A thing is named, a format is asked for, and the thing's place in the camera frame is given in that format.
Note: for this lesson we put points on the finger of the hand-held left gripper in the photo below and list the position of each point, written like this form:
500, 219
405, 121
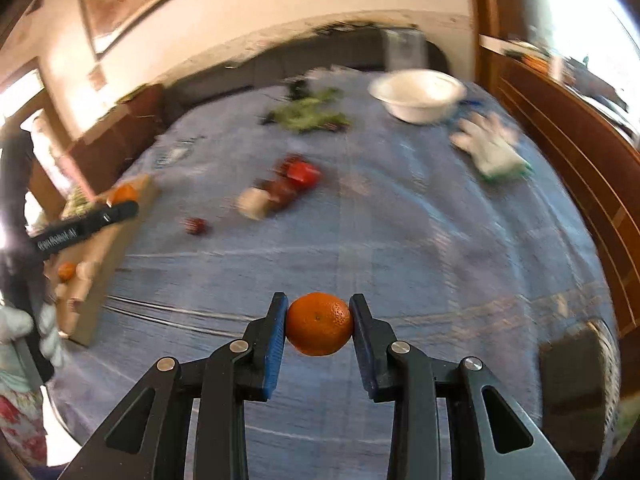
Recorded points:
85, 230

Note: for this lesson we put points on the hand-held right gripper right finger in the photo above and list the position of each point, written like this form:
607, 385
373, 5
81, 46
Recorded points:
364, 355

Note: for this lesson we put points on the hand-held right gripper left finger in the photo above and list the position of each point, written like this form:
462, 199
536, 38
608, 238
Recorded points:
272, 355

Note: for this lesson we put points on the person's left hand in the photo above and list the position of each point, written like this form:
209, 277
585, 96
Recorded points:
47, 332

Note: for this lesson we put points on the wooden cutting board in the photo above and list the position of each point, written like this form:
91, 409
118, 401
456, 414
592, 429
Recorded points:
112, 255

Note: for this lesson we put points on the small orange mandarin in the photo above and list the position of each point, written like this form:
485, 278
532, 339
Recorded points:
66, 271

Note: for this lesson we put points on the small dark red fruit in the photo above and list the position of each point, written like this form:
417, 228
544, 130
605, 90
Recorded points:
196, 226

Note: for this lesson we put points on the clear plastic packet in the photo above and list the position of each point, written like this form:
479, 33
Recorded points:
172, 155

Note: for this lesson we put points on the blue tablecloth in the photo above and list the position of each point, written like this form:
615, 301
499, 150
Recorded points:
350, 240

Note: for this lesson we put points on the red bell pepper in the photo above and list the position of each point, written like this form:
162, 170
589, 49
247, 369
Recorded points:
302, 171

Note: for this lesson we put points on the dark brown block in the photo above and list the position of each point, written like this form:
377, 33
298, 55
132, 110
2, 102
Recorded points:
575, 380

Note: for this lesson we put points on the white work glove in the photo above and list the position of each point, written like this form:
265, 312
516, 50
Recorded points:
492, 147

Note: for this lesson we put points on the green leafy vegetable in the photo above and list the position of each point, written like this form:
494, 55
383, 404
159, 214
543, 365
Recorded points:
310, 112

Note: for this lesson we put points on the dark grey sofa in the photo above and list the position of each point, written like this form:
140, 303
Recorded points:
280, 65

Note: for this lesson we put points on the white bowl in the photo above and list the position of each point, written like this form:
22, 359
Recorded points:
417, 95

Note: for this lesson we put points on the wooden cabinet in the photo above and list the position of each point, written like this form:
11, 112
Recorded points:
565, 125

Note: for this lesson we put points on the clear glass jar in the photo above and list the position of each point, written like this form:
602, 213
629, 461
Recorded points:
405, 50

